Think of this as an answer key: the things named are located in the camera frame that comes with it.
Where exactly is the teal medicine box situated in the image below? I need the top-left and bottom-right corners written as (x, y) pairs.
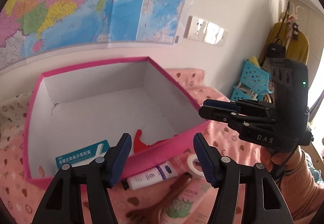
top-left (55, 139), bottom-right (110, 169)

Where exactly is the white tape roll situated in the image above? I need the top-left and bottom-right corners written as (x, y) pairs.
top-left (185, 154), bottom-right (204, 179)

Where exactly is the pink aloe cream tube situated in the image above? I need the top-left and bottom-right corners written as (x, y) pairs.
top-left (159, 180), bottom-right (211, 223)

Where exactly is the white hand cream tube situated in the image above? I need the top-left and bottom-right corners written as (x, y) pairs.
top-left (121, 161), bottom-right (178, 191)

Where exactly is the red shoehorn with hook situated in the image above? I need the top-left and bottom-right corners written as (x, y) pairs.
top-left (132, 129), bottom-right (178, 157)

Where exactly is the right forearm pink sleeve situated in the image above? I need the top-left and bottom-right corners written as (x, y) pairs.
top-left (281, 151), bottom-right (323, 223)

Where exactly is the right hand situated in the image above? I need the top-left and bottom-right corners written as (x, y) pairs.
top-left (260, 146), bottom-right (303, 173)

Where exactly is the blue perforated plastic basket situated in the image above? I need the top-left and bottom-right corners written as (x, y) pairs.
top-left (230, 60), bottom-right (273, 101)

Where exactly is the pink patterned bedsheet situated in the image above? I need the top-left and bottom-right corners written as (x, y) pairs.
top-left (1, 69), bottom-right (260, 223)

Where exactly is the black hanging bag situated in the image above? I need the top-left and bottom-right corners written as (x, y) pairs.
top-left (265, 39), bottom-right (286, 58)

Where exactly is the yellow hanging coat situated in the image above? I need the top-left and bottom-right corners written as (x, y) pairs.
top-left (258, 22), bottom-right (309, 65)

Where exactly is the pink cardboard box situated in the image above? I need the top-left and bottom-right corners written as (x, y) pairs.
top-left (23, 57), bottom-right (208, 188)

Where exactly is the white wall socket panel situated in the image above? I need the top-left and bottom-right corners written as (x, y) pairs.
top-left (183, 16), bottom-right (228, 47)

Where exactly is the colourful wall map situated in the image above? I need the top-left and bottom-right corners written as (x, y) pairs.
top-left (1, 0), bottom-right (185, 69)

